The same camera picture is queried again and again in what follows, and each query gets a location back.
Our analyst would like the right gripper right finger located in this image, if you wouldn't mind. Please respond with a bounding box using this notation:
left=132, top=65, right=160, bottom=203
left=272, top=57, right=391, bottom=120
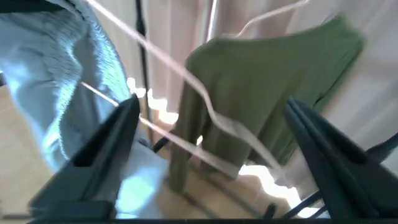
left=283, top=96, right=398, bottom=218

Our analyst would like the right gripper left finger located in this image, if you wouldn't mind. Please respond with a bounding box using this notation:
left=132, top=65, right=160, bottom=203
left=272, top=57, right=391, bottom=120
left=29, top=94, right=141, bottom=220

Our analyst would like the pink clothes hanger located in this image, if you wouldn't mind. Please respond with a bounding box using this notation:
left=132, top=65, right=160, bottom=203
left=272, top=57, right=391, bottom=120
left=80, top=0, right=293, bottom=187
left=236, top=0, right=312, bottom=38

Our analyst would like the green long-sleeved shirt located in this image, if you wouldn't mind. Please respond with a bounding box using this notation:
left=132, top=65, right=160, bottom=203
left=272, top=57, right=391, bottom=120
left=169, top=14, right=364, bottom=194

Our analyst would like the pale grey garment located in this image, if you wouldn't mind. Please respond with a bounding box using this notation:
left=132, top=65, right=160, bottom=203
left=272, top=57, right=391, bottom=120
left=0, top=0, right=170, bottom=218

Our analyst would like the black clothes rack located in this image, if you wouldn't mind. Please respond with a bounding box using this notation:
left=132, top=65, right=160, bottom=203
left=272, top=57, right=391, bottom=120
left=135, top=0, right=398, bottom=219

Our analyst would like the beige curtain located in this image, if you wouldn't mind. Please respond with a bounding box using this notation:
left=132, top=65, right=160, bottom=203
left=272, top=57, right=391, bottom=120
left=90, top=0, right=398, bottom=175

